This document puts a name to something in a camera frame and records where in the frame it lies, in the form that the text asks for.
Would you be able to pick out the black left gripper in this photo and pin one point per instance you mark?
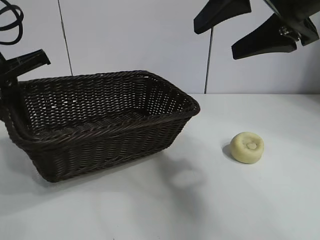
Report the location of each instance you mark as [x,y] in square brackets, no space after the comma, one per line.
[5,80]

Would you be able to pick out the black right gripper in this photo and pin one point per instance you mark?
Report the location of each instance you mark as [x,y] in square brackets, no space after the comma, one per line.
[295,8]

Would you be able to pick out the dark brown wicker basket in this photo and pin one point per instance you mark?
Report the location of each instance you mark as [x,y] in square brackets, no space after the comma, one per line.
[100,155]

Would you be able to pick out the pale yellow egg yolk pastry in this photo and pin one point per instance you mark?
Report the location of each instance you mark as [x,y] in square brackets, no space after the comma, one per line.
[242,155]

